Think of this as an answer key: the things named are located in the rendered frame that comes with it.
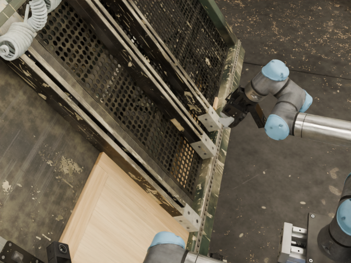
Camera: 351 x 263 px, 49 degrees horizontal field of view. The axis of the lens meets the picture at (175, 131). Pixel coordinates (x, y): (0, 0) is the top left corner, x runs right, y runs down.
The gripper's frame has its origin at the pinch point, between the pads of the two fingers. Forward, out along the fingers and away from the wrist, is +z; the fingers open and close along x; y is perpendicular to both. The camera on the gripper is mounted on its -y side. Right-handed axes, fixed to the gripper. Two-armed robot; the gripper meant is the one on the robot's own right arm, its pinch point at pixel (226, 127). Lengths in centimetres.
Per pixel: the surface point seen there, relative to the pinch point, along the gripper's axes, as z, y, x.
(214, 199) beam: 43.2, -21.7, 2.4
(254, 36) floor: 120, -54, -262
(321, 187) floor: 85, -121, -81
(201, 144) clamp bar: 33.5, -3.7, -15.1
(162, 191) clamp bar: 23.3, 9.2, 24.6
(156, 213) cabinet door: 30.4, 6.7, 30.4
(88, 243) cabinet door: 18, 27, 57
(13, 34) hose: -25, 72, 35
